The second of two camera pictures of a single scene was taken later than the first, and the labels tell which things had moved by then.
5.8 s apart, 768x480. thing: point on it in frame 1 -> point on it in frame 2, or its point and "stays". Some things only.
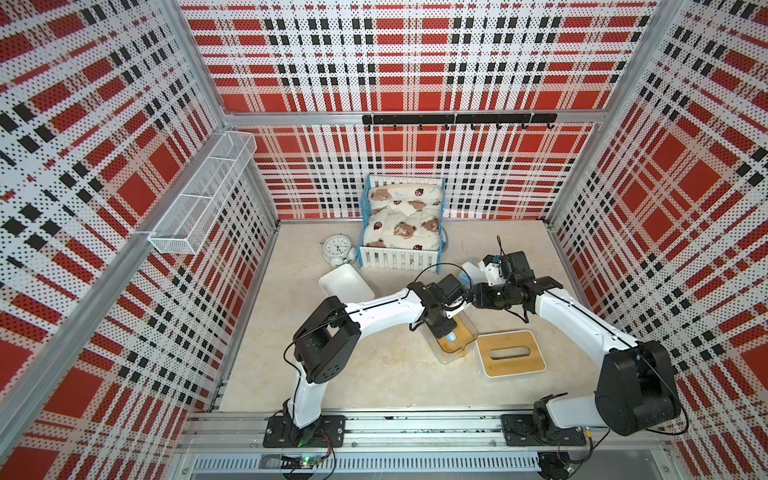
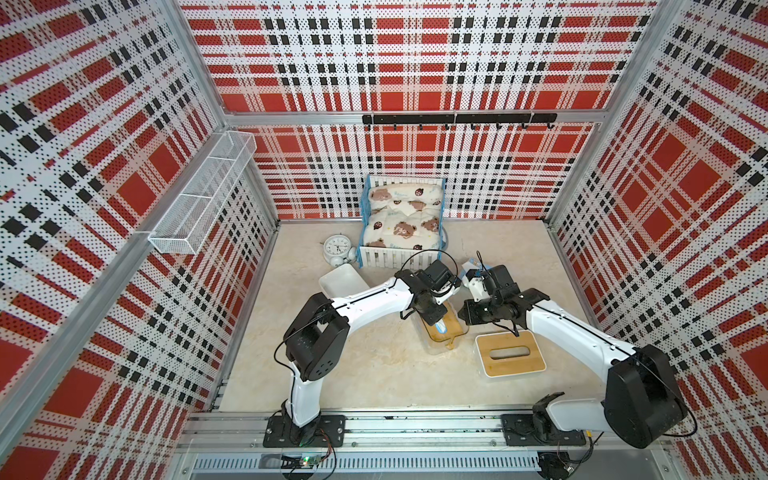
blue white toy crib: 402,223 stays
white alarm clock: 338,249 stays
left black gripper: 443,330 -> 435,314
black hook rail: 430,119 stays
